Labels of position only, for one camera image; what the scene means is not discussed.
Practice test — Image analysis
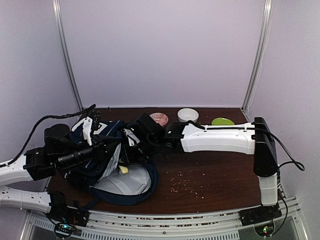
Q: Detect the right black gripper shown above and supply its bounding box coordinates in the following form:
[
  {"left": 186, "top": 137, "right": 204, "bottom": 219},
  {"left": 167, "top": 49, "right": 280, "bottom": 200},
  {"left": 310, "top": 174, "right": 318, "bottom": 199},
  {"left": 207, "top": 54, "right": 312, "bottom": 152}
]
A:
[{"left": 116, "top": 137, "right": 159, "bottom": 167}]

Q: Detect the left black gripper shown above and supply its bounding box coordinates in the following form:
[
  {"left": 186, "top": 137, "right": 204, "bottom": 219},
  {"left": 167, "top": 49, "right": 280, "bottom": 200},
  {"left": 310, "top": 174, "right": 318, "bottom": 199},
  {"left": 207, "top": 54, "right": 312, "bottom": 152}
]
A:
[{"left": 55, "top": 134, "right": 121, "bottom": 171}]

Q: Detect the yellow highlighter pen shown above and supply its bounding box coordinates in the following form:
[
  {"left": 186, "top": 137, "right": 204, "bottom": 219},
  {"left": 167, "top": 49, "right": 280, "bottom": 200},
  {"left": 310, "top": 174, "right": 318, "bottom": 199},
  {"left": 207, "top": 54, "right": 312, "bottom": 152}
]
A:
[{"left": 118, "top": 165, "right": 129, "bottom": 175}]

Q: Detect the navy blue backpack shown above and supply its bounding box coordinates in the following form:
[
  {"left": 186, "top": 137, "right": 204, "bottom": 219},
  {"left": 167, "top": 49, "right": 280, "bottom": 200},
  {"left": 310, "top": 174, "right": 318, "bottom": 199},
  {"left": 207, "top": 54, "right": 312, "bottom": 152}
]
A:
[{"left": 63, "top": 119, "right": 160, "bottom": 211}]

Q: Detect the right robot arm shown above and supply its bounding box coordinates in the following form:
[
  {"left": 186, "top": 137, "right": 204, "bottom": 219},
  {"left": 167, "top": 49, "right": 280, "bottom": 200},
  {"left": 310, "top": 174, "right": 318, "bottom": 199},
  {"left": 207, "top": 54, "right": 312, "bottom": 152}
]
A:
[{"left": 120, "top": 113, "right": 283, "bottom": 226}]

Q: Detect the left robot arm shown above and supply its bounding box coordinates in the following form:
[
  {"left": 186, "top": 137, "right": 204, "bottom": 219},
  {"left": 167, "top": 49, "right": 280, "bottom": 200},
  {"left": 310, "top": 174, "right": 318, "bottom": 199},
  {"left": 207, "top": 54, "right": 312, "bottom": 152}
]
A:
[{"left": 0, "top": 123, "right": 121, "bottom": 222}]

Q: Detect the red patterned small bowl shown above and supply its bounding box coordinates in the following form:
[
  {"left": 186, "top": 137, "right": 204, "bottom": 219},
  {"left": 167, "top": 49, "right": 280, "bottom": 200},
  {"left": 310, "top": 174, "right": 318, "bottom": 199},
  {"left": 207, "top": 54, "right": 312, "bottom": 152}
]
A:
[{"left": 149, "top": 112, "right": 169, "bottom": 127}]

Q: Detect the white ceramic bowl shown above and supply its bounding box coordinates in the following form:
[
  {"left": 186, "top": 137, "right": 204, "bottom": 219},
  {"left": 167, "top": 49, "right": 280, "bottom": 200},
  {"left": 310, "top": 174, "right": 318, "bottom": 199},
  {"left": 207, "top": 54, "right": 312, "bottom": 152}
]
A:
[{"left": 177, "top": 108, "right": 199, "bottom": 123}]

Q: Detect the green plate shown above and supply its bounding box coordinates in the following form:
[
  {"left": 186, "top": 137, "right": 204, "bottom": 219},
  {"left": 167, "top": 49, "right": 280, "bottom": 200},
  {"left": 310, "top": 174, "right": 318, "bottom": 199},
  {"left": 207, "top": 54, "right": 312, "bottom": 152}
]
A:
[{"left": 211, "top": 117, "right": 235, "bottom": 126}]

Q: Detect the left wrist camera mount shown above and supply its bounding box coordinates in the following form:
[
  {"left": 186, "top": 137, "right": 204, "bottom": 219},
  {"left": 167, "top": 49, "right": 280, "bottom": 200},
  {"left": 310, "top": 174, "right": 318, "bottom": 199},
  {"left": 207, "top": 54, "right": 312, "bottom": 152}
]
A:
[{"left": 82, "top": 110, "right": 101, "bottom": 146}]

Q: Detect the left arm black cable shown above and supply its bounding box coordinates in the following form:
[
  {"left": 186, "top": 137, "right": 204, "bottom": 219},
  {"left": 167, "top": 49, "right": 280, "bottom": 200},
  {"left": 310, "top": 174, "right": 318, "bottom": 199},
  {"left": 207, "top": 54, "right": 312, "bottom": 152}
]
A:
[{"left": 0, "top": 103, "right": 97, "bottom": 168}]

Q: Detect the front aluminium rail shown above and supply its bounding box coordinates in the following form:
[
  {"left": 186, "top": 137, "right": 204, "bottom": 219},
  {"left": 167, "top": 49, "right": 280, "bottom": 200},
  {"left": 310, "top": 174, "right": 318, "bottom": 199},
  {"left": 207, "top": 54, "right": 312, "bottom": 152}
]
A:
[{"left": 20, "top": 198, "right": 310, "bottom": 240}]

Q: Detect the left aluminium frame post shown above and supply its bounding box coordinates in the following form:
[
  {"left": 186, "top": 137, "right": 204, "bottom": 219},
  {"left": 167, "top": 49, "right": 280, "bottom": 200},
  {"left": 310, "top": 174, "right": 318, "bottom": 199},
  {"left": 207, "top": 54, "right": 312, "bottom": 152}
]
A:
[{"left": 52, "top": 0, "right": 84, "bottom": 110}]

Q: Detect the aluminium frame post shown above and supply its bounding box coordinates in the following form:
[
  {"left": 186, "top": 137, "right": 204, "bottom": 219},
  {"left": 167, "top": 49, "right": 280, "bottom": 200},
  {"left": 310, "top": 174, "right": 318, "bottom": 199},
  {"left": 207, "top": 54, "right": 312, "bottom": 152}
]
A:
[
  {"left": 241, "top": 0, "right": 273, "bottom": 114},
  {"left": 52, "top": 0, "right": 84, "bottom": 110}
]

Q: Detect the right aluminium frame post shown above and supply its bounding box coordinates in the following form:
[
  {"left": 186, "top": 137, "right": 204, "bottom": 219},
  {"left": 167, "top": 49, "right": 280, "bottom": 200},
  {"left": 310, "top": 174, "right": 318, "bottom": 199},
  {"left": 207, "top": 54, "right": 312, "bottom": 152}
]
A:
[{"left": 241, "top": 0, "right": 273, "bottom": 114}]

